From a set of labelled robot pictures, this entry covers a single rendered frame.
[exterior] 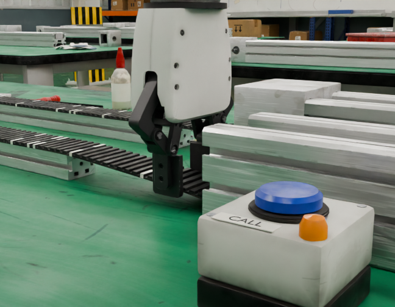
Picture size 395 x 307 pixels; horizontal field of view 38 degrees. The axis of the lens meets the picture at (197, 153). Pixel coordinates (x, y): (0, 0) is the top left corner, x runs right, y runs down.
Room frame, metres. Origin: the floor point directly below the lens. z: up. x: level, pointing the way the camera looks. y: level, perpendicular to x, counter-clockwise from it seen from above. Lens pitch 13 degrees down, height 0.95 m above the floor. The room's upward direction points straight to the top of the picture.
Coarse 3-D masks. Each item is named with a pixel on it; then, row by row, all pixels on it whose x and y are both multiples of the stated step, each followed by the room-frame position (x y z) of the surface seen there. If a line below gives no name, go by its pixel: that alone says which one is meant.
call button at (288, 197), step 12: (264, 192) 0.32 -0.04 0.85; (276, 192) 0.32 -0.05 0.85; (288, 192) 0.32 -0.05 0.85; (300, 192) 0.32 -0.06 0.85; (312, 192) 0.32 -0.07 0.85; (264, 204) 0.32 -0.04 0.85; (276, 204) 0.31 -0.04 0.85; (288, 204) 0.31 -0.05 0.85; (300, 204) 0.31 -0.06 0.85; (312, 204) 0.31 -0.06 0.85
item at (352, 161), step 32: (224, 128) 0.46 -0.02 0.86; (256, 128) 0.46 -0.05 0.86; (288, 128) 0.50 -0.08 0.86; (320, 128) 0.48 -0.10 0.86; (352, 128) 0.47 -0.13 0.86; (384, 128) 0.46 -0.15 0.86; (224, 160) 0.45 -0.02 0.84; (256, 160) 0.45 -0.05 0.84; (288, 160) 0.43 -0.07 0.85; (320, 160) 0.40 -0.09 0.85; (352, 160) 0.39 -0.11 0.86; (384, 160) 0.38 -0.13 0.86; (224, 192) 0.46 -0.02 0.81; (352, 192) 0.39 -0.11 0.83; (384, 192) 0.38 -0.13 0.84; (384, 224) 0.38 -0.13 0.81; (384, 256) 0.37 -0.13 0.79
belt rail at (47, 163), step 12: (0, 144) 0.67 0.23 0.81; (12, 144) 0.66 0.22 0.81; (0, 156) 0.68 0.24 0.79; (12, 156) 0.67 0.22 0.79; (24, 156) 0.66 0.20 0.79; (36, 156) 0.64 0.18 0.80; (48, 156) 0.62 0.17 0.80; (60, 156) 0.61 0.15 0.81; (24, 168) 0.65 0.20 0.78; (36, 168) 0.64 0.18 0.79; (48, 168) 0.62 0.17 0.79; (60, 168) 0.61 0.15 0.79; (72, 168) 0.61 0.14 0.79; (84, 168) 0.63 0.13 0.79
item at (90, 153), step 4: (100, 148) 0.62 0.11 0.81; (104, 148) 0.62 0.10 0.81; (108, 148) 0.62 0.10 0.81; (112, 148) 0.62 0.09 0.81; (116, 148) 0.62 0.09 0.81; (80, 152) 0.60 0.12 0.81; (84, 152) 0.60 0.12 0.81; (88, 152) 0.60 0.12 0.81; (92, 152) 0.60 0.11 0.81; (96, 152) 0.60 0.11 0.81; (100, 152) 0.60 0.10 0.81; (104, 152) 0.60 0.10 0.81; (108, 152) 0.61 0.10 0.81; (76, 156) 0.59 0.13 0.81; (80, 156) 0.59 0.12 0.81; (84, 156) 0.58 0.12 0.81; (88, 156) 0.59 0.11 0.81; (92, 156) 0.59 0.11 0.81; (84, 160) 0.58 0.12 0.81
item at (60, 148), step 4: (84, 140) 0.65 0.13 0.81; (64, 144) 0.63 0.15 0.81; (68, 144) 0.63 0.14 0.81; (72, 144) 0.63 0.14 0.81; (76, 144) 0.63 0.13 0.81; (80, 144) 0.63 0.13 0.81; (84, 144) 0.64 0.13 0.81; (52, 148) 0.61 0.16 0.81; (56, 148) 0.62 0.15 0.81; (60, 148) 0.61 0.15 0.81; (64, 148) 0.61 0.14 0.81; (68, 148) 0.62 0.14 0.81; (56, 152) 0.61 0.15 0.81; (60, 152) 0.61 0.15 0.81
